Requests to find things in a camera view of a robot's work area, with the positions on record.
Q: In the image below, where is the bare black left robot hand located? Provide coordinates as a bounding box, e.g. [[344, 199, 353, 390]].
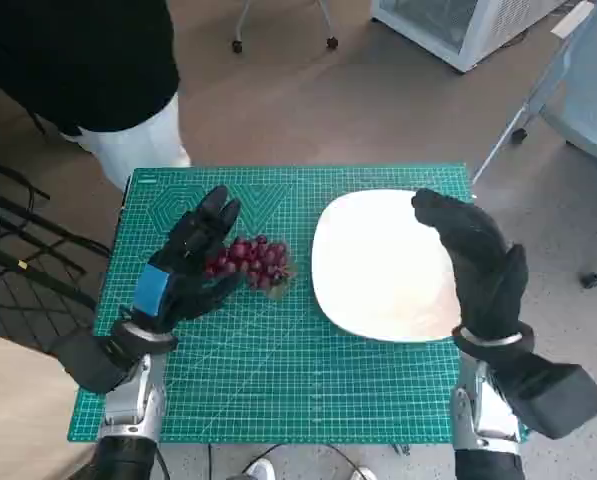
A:
[[127, 185, 243, 335]]

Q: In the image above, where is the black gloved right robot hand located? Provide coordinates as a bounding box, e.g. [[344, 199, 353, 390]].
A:
[[410, 188, 529, 343]]

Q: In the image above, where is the red toy grape bunch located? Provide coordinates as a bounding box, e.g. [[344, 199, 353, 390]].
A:
[[202, 234, 298, 300]]

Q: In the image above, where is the white square plate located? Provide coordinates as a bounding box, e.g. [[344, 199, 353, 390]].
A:
[[310, 188, 467, 344]]

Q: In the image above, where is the green cutting mat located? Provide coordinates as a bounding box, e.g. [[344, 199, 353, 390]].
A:
[[66, 161, 533, 445]]

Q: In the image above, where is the light blue mesh chair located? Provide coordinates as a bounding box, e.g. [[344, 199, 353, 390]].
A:
[[470, 0, 597, 290]]

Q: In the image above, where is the person in black shirt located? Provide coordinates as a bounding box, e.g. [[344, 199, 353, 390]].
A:
[[0, 0, 194, 187]]

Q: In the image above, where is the beige wooden desk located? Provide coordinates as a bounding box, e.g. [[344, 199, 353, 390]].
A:
[[0, 329, 104, 480]]

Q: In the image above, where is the white perforated metal cabinet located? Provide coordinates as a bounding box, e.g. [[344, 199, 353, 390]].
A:
[[370, 0, 570, 74]]

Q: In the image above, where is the beige paper tag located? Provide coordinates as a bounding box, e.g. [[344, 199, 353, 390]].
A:
[[550, 1, 595, 39]]

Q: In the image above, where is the white office chair base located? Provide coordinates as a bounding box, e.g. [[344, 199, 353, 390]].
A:
[[225, 0, 340, 54]]

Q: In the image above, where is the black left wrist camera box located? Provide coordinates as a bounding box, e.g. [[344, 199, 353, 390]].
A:
[[52, 329, 132, 396]]

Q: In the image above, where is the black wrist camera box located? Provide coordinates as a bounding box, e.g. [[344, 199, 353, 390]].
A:
[[492, 349, 597, 441], [52, 329, 132, 396]]

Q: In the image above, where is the black metal chair frame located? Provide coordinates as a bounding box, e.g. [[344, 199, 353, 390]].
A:
[[0, 69, 112, 351]]

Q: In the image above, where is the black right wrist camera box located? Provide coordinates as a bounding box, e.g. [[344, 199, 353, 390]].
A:
[[492, 349, 597, 441]]

